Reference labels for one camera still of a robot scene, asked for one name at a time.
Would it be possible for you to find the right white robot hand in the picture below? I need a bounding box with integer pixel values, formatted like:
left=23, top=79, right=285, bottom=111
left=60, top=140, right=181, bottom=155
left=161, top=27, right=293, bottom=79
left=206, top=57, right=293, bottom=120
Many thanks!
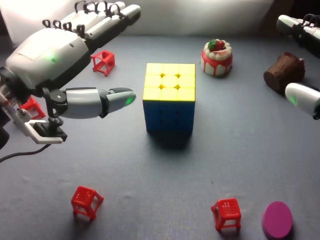
left=276, top=13, right=320, bottom=121

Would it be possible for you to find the brown toy tree stump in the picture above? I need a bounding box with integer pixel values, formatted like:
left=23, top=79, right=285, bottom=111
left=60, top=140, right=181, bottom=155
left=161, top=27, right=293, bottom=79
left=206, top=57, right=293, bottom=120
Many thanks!
left=263, top=51, right=306, bottom=95

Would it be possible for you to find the black cable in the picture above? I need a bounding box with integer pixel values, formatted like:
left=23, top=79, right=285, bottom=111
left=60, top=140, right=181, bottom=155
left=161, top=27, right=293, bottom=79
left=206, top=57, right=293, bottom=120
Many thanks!
left=0, top=143, right=51, bottom=163

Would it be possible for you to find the magenta round disc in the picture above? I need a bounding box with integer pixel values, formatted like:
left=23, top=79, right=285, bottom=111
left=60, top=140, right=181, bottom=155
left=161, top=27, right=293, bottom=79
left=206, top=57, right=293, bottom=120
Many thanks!
left=261, top=201, right=294, bottom=239

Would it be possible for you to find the grey table cloth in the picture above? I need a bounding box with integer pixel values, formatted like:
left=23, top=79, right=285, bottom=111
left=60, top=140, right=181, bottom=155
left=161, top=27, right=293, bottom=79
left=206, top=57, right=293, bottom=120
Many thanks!
left=0, top=32, right=320, bottom=240

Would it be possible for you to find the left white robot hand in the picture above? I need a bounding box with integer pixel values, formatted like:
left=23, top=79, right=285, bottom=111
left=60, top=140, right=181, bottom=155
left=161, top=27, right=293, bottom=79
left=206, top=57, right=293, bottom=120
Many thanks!
left=4, top=0, right=142, bottom=119

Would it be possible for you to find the red toy stool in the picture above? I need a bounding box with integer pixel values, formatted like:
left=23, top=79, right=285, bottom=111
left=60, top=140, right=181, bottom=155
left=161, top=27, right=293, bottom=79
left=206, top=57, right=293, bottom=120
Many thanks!
left=71, top=185, right=105, bottom=221
left=210, top=198, right=242, bottom=232
left=19, top=96, right=47, bottom=120
left=90, top=50, right=116, bottom=77

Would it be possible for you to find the toy strawberry cake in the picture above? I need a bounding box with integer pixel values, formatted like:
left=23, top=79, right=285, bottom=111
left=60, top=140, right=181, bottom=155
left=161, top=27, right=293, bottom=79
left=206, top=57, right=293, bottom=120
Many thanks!
left=199, top=38, right=234, bottom=78

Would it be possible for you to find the Rubik's cube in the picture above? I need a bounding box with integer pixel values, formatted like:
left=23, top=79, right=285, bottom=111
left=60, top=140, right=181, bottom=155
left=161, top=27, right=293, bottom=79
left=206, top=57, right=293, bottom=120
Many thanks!
left=142, top=62, right=197, bottom=135

